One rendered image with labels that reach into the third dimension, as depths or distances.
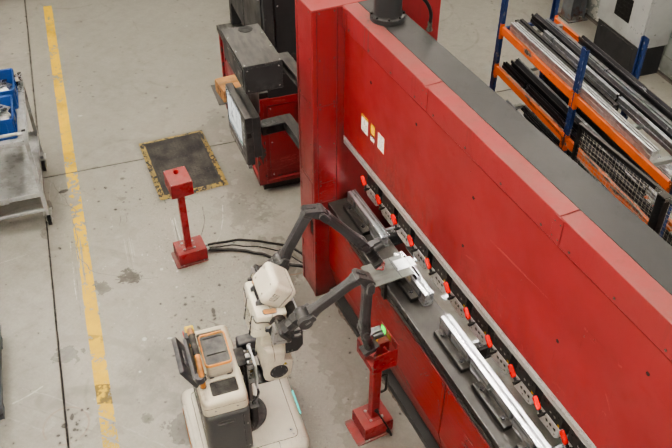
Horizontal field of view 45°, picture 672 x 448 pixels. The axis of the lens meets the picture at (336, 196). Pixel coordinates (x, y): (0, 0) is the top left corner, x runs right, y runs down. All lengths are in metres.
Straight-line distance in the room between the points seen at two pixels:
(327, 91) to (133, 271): 2.31
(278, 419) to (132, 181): 3.01
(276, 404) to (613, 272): 2.58
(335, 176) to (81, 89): 3.97
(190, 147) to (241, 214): 1.08
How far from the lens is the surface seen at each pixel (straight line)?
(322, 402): 5.39
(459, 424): 4.57
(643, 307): 3.04
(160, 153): 7.48
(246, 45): 5.02
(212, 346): 4.54
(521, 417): 4.24
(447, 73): 4.05
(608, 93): 5.81
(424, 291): 4.71
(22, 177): 6.99
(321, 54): 4.76
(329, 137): 5.10
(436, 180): 4.11
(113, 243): 6.63
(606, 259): 3.12
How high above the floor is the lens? 4.34
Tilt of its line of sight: 39 degrees down
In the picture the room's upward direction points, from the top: straight up
